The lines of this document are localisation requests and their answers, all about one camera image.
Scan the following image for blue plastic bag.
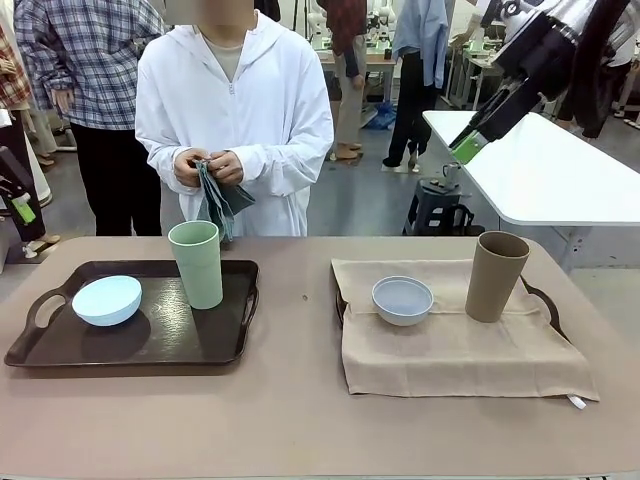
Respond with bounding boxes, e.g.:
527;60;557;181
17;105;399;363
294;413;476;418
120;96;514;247
366;101;400;132

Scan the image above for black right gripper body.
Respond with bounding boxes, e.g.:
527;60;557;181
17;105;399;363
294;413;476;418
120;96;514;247
491;11;585;102

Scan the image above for dark brown serving tray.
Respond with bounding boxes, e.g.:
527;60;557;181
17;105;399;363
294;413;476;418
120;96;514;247
3;259;261;369
333;275;572;347

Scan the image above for pale blue bowl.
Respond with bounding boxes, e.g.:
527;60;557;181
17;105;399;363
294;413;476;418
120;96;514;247
71;274;144;328

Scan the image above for white side table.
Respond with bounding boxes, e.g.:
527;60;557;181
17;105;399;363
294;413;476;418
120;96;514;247
422;109;640;275

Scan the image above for tall brown cup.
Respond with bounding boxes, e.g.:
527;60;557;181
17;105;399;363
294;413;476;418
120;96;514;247
464;230;531;323

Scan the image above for beige cloth mat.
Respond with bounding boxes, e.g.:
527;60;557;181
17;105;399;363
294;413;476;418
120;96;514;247
330;258;601;412

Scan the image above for teal cloth mat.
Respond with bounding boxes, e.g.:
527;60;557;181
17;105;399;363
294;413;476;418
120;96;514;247
194;159;257;244

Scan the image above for person's right hand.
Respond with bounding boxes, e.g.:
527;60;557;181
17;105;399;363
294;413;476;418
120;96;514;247
172;149;208;188

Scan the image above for tall green cup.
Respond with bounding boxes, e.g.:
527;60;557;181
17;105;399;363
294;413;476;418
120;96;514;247
167;220;224;312

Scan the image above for person body white hoodie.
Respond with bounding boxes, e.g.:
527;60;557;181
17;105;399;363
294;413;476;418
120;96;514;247
134;0;335;239

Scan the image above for bystander in light blue shirt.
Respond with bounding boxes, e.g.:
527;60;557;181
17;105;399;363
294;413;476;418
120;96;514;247
381;0;450;172

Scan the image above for bystander white shirt black trousers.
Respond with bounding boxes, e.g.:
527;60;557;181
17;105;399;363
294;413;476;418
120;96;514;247
555;29;640;142

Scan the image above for person's left forearm white sleeve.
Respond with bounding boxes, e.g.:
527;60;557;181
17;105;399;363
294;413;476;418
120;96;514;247
239;139;327;197

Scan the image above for black step stool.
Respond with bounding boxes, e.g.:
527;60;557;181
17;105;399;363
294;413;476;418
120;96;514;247
402;177;475;237

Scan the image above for bystander in red plaid shirt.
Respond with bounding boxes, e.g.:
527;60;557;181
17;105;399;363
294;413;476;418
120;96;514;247
0;19;62;257

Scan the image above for person's right forearm white sleeve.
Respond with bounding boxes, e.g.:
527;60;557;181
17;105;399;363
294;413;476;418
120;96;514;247
146;142;182;190

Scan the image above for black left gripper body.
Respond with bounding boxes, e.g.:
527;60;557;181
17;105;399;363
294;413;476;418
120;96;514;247
0;146;30;200

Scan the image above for bystander in dark red shirt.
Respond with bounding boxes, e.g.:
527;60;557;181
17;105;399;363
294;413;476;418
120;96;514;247
327;0;370;162

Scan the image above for grey white bowl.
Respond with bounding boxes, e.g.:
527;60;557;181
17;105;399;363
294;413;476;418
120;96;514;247
371;275;435;328

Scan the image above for person's left hand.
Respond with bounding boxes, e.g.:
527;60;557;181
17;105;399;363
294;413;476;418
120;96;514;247
206;150;245;187

